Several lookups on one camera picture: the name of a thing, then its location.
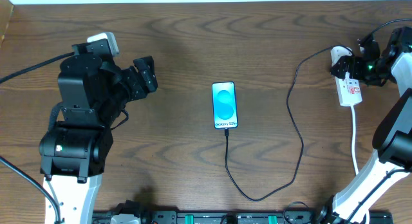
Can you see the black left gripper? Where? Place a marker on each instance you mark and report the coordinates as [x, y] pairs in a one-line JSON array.
[[136, 84]]

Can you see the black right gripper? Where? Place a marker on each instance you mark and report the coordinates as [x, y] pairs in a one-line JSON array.
[[351, 67]]

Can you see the blue screen Galaxy smartphone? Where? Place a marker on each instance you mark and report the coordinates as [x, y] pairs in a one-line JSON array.
[[224, 105]]

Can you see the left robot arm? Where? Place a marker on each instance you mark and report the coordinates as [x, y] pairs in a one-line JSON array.
[[94, 92]]

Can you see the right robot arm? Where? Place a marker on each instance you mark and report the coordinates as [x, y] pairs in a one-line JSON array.
[[391, 157]]

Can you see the white charger plug adapter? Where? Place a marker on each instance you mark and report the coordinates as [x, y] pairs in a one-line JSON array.
[[338, 52]]

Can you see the white power strip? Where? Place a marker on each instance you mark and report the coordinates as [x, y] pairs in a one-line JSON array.
[[349, 92]]

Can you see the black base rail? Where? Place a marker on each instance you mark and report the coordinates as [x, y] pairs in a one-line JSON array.
[[134, 212]]

